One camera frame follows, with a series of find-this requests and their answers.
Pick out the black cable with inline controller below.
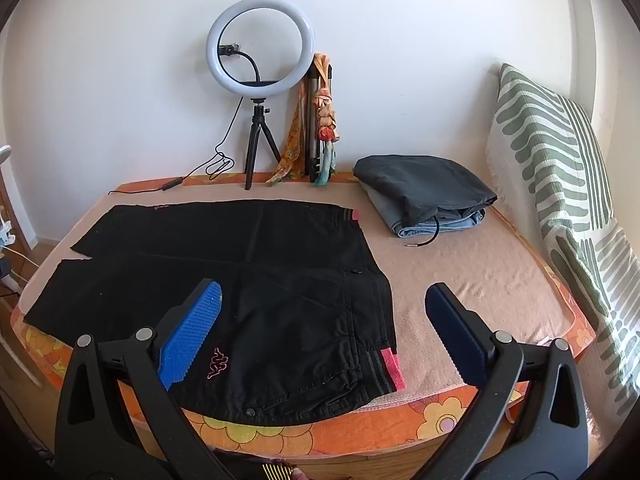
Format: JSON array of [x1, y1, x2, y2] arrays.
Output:
[[110, 97, 246, 196]]

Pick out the black gooseneck phone holder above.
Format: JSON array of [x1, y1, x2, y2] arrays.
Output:
[[218, 42, 288, 86]]

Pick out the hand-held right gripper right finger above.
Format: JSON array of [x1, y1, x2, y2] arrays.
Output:
[[425, 282, 596, 480]]

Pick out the white cable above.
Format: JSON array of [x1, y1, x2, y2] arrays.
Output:
[[2, 246, 38, 295]]

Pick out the green striped pillow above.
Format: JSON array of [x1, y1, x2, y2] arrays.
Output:
[[486, 63, 640, 401]]

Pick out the folded blue jeans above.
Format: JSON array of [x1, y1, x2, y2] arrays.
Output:
[[367, 185, 487, 238]]

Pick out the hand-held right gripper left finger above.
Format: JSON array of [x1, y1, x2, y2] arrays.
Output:
[[54, 279, 261, 480]]

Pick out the multicoloured knotted scarf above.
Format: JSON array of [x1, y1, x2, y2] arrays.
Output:
[[310, 87, 343, 188]]

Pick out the dark grey folded pants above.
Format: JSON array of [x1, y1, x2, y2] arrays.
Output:
[[353, 155, 499, 249]]

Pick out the white ring light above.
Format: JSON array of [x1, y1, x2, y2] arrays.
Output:
[[206, 0, 317, 98]]

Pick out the silver folded tripod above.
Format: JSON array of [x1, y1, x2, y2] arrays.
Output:
[[300, 55, 337, 183]]

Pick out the orange patterned scarf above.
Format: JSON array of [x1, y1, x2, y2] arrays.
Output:
[[265, 52, 333, 186]]

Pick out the beige fleece blanket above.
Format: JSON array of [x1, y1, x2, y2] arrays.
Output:
[[17, 180, 576, 396]]

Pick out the black pants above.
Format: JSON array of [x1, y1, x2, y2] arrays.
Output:
[[22, 199, 407, 423]]

